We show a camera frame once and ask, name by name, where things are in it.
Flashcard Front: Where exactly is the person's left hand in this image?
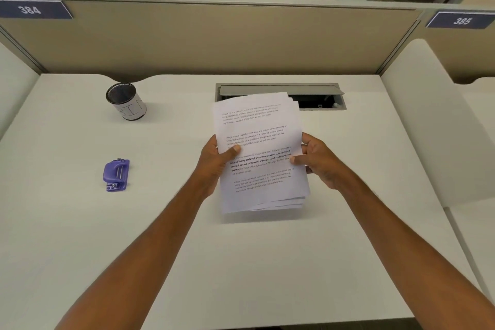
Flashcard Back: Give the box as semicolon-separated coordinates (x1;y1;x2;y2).
196;134;242;199

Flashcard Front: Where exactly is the person's right hand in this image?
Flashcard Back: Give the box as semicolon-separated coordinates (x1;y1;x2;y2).
290;133;349;191

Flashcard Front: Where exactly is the stack of printed white papers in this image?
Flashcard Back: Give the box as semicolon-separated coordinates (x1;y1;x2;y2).
212;92;311;214

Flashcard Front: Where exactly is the person's left forearm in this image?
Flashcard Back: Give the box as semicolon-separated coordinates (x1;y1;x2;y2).
54;181;217;330

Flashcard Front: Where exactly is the person's right forearm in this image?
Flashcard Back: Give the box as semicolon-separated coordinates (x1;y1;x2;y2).
333;171;495;330

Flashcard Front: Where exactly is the beige desk partition panel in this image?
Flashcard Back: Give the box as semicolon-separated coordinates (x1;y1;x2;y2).
0;0;495;85

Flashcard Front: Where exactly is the black mesh cup white label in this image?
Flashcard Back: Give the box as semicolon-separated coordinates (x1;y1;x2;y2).
105;82;147;122

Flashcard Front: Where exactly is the purple hole punch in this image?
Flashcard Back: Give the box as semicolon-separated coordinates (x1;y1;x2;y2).
103;158;130;193

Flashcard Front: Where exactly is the white side divider panel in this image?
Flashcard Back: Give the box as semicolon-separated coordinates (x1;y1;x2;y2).
0;42;40;141
380;38;495;210

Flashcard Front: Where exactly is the dark blue number sign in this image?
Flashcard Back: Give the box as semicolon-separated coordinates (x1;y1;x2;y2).
0;0;73;20
425;11;495;29

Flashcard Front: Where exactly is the grey desk cable hatch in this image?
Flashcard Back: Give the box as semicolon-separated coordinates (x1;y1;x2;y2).
215;83;347;111

